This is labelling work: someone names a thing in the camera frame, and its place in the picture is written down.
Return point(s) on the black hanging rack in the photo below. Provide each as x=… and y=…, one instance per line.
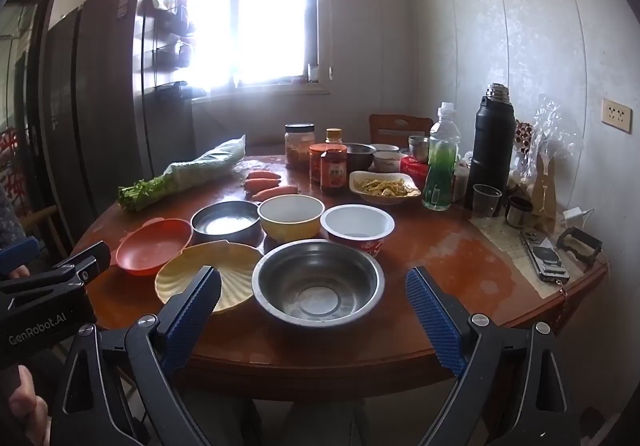
x=167, y=56

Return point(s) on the large steel bowl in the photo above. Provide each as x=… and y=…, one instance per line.
x=315, y=286

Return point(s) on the red packet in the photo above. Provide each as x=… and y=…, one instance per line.
x=414, y=170

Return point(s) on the glass door with red lettering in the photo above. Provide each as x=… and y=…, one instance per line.
x=15, y=116

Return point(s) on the white charger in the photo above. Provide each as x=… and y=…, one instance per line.
x=572, y=216

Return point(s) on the orange-capped sauce bottle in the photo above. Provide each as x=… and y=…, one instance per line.
x=334, y=171

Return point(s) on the round steel plate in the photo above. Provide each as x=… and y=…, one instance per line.
x=225, y=223

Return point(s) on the clear plastic cup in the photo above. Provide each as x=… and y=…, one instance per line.
x=486, y=201

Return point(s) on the cream shell-shaped plate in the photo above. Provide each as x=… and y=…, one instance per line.
x=240, y=271

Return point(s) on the paper sheet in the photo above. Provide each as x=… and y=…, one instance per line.
x=505, y=238

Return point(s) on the black metal frame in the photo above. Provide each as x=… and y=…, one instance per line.
x=580, y=238

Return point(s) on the black-lidded clear jar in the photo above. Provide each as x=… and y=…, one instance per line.
x=300, y=148

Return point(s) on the yellow bowl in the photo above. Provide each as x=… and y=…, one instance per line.
x=290, y=228

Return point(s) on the small dark steel bowl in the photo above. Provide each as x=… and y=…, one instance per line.
x=359, y=157

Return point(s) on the white ceramic bowl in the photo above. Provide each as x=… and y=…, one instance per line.
x=385, y=148
x=390, y=162

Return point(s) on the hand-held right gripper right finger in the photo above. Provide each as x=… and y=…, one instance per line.
x=434, y=321

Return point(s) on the wall socket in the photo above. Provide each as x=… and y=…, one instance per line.
x=616, y=115

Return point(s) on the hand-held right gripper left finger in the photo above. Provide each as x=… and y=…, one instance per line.
x=192, y=313

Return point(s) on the window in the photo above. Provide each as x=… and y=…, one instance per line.
x=250, y=26

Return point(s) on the red-lidded sauce jar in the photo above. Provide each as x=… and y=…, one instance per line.
x=317, y=163

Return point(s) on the white dish with food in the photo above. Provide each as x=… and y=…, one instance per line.
x=385, y=188

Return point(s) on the clear plastic wrapper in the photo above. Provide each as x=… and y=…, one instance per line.
x=550, y=131

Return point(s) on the small steel cup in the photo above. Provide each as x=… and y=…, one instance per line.
x=517, y=212

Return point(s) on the red paper bowl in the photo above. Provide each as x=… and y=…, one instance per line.
x=357, y=223

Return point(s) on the black handheld device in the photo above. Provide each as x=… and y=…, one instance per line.
x=545, y=258

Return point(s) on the bagged celery bunch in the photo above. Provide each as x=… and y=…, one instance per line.
x=200, y=166

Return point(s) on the wooden armchair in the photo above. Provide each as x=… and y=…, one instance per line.
x=42, y=213

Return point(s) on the green liquid plastic bottle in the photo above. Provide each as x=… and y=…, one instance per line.
x=440, y=171

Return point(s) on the person's left hand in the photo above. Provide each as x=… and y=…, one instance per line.
x=25, y=406

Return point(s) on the black thermos flask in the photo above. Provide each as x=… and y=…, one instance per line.
x=492, y=151

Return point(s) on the wooden chair back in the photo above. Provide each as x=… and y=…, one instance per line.
x=400, y=123

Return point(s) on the grey refrigerator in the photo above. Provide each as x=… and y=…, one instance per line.
x=100, y=101

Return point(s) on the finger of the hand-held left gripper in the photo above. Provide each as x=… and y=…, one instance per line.
x=90, y=261
x=17, y=253

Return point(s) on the small white bottle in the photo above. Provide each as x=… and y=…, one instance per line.
x=461, y=176

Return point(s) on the carrot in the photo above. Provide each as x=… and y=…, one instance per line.
x=260, y=184
x=262, y=175
x=275, y=193

